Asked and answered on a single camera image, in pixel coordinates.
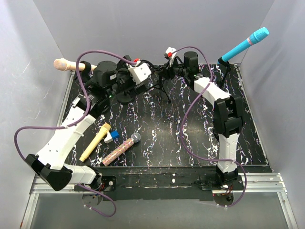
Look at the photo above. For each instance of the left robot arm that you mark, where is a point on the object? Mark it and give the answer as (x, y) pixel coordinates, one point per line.
(100, 82)

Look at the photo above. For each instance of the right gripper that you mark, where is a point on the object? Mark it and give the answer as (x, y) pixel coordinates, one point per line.
(169, 70)

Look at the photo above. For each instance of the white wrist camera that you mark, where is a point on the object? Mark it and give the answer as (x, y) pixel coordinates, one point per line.
(139, 72)
(170, 54)

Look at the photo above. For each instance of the cream yellow microphone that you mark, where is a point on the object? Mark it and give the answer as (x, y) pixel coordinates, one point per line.
(105, 128)

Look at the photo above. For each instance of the black tripod shock-mount stand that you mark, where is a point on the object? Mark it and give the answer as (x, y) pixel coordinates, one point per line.
(162, 72)

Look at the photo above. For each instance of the glitter rhinestone microphone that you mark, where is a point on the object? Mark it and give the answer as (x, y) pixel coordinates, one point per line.
(135, 138)

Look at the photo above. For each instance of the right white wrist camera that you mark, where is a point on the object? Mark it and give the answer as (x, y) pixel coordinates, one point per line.
(170, 54)

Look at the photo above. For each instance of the black round-base mic stand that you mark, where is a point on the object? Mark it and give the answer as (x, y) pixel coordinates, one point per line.
(124, 98)

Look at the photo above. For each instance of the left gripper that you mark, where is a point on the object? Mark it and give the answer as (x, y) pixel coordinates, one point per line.
(138, 88)

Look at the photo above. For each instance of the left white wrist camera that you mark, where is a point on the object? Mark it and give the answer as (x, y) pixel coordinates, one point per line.
(139, 72)

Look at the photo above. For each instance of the cyan blue microphone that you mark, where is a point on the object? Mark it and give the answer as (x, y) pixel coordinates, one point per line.
(253, 39)

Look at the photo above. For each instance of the blue and white block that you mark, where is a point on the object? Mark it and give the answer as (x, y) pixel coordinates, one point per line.
(111, 136)

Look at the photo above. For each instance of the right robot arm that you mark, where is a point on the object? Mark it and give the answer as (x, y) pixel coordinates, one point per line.
(228, 117)

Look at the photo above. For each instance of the pink microphone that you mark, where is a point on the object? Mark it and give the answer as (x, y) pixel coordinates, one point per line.
(65, 65)

